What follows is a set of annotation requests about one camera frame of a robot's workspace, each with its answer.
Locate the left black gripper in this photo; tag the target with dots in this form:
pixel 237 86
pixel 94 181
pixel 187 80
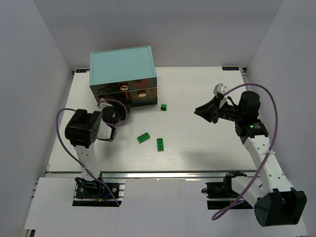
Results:
pixel 120 111

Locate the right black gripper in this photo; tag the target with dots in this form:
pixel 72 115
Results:
pixel 214 111

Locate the green long lego brick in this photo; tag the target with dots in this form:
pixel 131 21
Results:
pixel 144 137

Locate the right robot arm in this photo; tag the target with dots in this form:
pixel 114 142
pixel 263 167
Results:
pixel 276 203

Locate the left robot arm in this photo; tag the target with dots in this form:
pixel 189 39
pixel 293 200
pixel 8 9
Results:
pixel 84 128

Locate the teal drawer cabinet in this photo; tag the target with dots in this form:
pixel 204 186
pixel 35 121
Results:
pixel 120 65

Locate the small green lego cube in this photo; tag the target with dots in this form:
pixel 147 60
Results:
pixel 163 107

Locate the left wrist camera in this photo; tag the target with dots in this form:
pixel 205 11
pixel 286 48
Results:
pixel 103 103

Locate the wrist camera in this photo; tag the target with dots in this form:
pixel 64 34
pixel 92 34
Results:
pixel 221 89
pixel 103 103

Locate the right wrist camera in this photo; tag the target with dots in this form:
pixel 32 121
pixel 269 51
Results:
pixel 221 89

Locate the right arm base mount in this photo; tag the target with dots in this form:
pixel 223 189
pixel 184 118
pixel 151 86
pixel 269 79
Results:
pixel 220 194

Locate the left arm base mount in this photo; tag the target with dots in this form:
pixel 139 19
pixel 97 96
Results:
pixel 92 194

